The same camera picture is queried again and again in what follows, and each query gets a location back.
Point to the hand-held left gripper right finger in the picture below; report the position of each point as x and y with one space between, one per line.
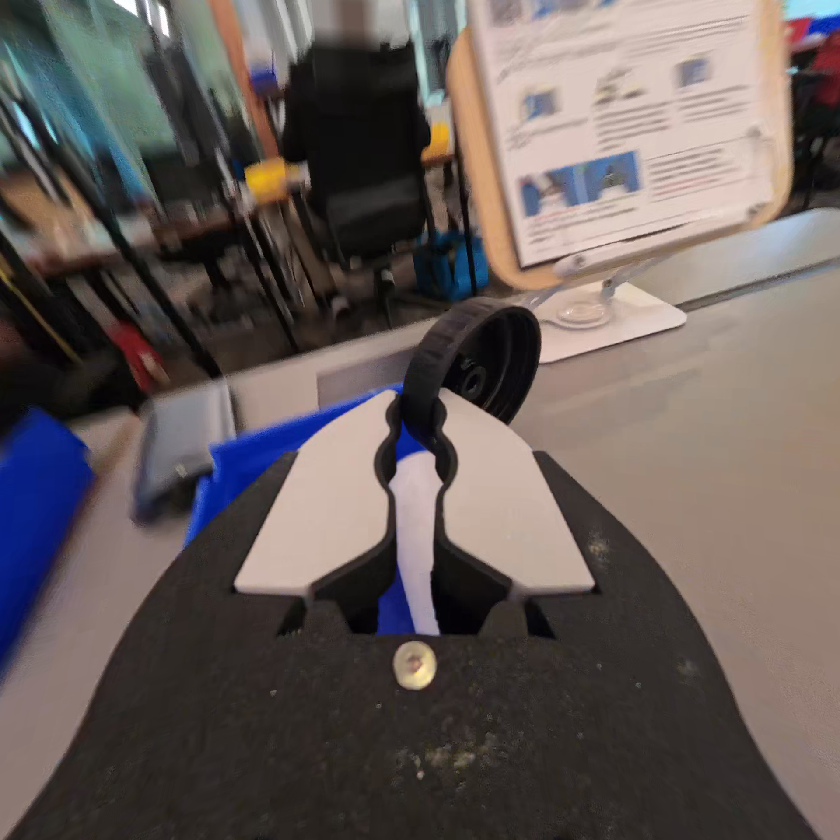
512 525

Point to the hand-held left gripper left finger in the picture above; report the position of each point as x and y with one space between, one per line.
321 525

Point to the white plastic bottle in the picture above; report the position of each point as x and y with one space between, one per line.
417 525

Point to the black bottle lid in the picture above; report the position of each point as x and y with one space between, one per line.
499 354

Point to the dark tray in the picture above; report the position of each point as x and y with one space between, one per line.
184 446

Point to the red floor bag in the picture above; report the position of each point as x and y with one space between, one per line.
138 354

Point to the blue bag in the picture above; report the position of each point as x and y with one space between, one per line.
446 262

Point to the blue ribbed plastic bin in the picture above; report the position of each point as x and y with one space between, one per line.
39 525

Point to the instruction sheet on wooden stand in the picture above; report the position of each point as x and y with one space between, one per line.
479 197

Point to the wooden background table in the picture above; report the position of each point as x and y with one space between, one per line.
131 243

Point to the small yellow bin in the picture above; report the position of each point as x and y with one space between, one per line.
272 178

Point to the black office chair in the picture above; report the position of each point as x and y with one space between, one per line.
361 164

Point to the printed instruction sheet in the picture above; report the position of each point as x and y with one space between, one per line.
623 131

